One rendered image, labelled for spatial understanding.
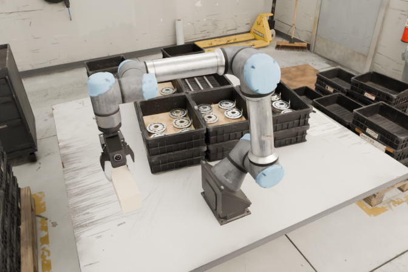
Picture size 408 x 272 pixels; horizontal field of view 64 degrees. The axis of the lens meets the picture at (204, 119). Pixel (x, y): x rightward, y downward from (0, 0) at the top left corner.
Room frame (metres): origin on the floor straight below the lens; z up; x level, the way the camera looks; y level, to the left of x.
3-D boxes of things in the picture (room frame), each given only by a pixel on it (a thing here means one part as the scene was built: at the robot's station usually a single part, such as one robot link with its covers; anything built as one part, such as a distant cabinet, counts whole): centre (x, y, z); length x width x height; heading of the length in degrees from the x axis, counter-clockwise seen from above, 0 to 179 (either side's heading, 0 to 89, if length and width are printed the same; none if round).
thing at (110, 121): (0.84, 0.29, 1.31); 0.08 x 0.08 x 0.05
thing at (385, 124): (1.91, -1.30, 0.37); 0.40 x 0.30 x 0.45; 25
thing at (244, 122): (1.57, -0.10, 0.92); 0.40 x 0.30 x 0.02; 16
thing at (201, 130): (1.49, 0.18, 0.92); 0.40 x 0.30 x 0.02; 16
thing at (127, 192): (0.82, 0.28, 1.08); 0.24 x 0.06 x 0.06; 25
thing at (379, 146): (1.83, -1.16, 0.41); 0.31 x 0.02 x 0.16; 25
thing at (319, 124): (1.75, -0.68, 0.70); 0.33 x 0.23 x 0.01; 25
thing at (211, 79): (1.95, 0.01, 0.87); 0.40 x 0.30 x 0.11; 16
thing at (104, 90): (0.84, 0.28, 1.39); 0.09 x 0.08 x 0.11; 110
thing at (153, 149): (1.49, 0.18, 0.87); 0.40 x 0.30 x 0.11; 16
